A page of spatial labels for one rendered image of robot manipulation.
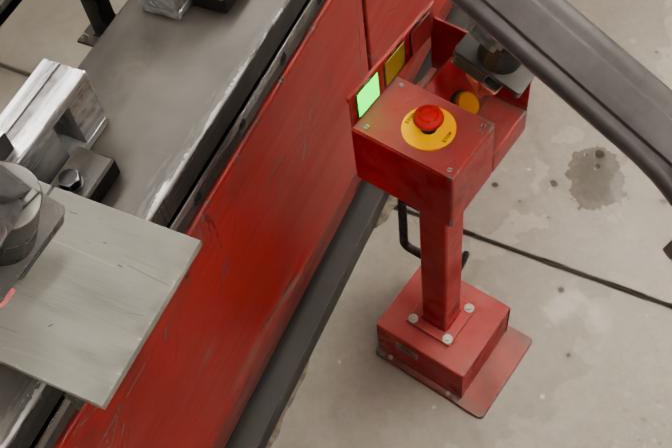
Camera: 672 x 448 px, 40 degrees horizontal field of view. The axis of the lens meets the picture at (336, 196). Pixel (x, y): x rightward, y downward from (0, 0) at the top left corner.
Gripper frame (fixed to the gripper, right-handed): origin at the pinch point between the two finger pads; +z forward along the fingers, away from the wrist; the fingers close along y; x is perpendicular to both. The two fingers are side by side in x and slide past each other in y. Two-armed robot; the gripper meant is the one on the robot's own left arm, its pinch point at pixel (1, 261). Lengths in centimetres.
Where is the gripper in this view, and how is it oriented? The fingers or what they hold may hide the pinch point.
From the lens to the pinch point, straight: 94.5
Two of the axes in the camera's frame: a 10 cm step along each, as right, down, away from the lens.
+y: -4.4, 7.8, -4.5
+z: -3.3, 3.2, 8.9
